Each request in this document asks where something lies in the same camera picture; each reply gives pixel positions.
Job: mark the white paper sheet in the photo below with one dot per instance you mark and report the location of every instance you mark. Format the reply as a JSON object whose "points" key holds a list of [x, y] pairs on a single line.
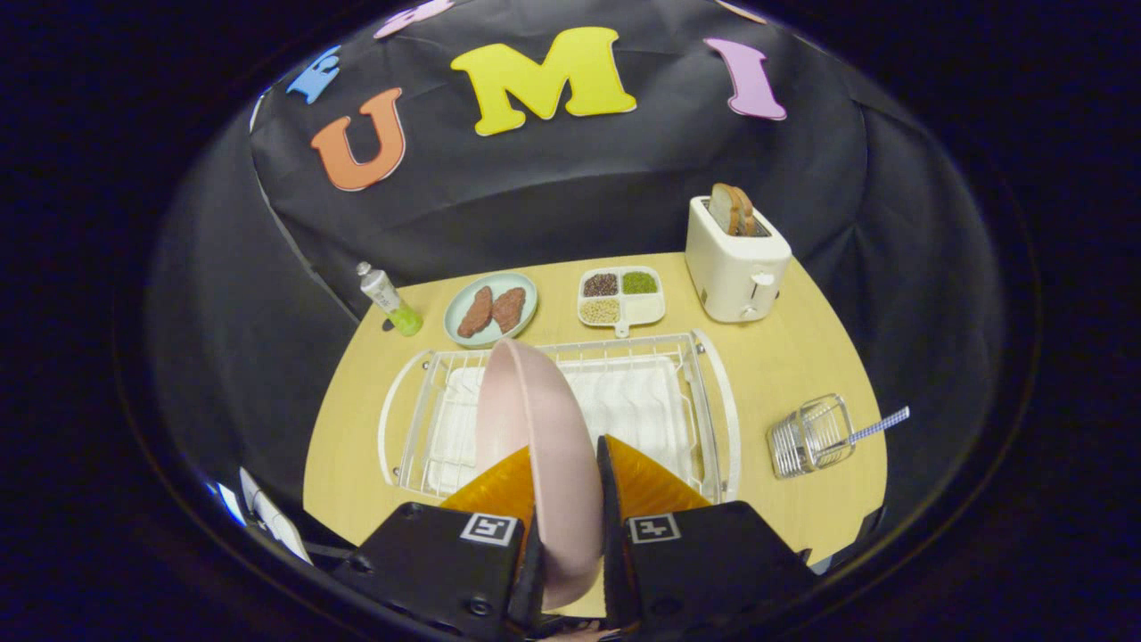
{"points": [[276, 522]]}

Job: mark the brown meat patty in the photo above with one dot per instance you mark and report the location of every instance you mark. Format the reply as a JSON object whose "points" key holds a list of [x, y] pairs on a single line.
{"points": [[475, 312], [509, 308]]}

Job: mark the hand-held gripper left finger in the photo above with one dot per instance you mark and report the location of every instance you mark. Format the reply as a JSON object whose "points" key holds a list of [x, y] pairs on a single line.
{"points": [[428, 557]]}

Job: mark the pink plate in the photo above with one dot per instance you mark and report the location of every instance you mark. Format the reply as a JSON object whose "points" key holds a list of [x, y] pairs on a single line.
{"points": [[544, 446]]}

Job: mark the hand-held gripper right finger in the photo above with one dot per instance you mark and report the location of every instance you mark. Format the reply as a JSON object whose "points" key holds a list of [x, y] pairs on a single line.
{"points": [[610, 508]]}

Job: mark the white divided grain tray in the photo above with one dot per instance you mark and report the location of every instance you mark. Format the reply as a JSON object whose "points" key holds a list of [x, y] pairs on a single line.
{"points": [[644, 309]]}

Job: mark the green liquid bottle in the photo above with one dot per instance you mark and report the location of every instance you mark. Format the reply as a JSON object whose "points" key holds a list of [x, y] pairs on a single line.
{"points": [[385, 294]]}

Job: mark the light green plate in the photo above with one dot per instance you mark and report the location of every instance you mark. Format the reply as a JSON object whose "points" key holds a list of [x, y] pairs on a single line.
{"points": [[510, 279]]}

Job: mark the brown toast slice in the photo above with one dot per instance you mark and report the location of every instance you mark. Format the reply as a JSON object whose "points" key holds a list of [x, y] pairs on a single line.
{"points": [[731, 209]]}

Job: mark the white toaster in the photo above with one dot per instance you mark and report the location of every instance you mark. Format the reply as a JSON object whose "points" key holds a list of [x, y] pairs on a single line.
{"points": [[735, 272]]}

